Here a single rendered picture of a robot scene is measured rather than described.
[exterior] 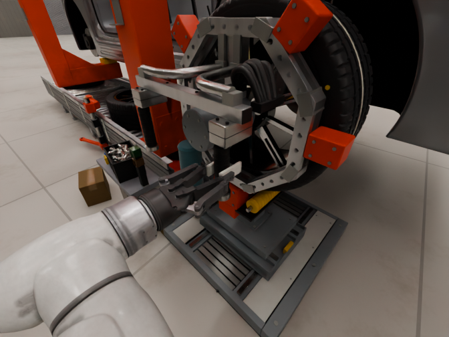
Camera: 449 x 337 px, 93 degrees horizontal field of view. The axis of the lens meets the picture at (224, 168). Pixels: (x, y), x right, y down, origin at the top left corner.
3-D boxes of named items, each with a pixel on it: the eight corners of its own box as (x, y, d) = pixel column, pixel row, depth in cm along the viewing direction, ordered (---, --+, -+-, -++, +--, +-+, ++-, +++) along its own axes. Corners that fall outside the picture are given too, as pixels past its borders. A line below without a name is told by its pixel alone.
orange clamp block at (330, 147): (314, 147, 61) (347, 159, 56) (301, 158, 57) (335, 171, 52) (321, 124, 57) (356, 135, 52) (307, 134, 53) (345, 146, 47)
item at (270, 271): (303, 237, 123) (307, 226, 117) (267, 282, 102) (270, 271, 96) (238, 196, 151) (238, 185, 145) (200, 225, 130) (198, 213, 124)
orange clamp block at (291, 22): (305, 51, 52) (335, 15, 45) (288, 55, 48) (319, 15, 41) (286, 31, 53) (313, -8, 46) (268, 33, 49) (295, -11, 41)
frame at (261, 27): (296, 207, 74) (350, 17, 43) (286, 218, 70) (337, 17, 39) (196, 151, 105) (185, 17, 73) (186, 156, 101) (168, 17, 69)
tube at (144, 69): (227, 75, 63) (228, 33, 57) (174, 88, 52) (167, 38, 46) (190, 67, 73) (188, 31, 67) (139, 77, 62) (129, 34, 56)
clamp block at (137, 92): (168, 101, 68) (166, 84, 65) (142, 109, 63) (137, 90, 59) (160, 98, 71) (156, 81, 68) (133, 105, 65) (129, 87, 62)
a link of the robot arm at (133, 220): (135, 267, 35) (166, 245, 39) (119, 232, 30) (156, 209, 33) (111, 235, 40) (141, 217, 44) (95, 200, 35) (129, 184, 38)
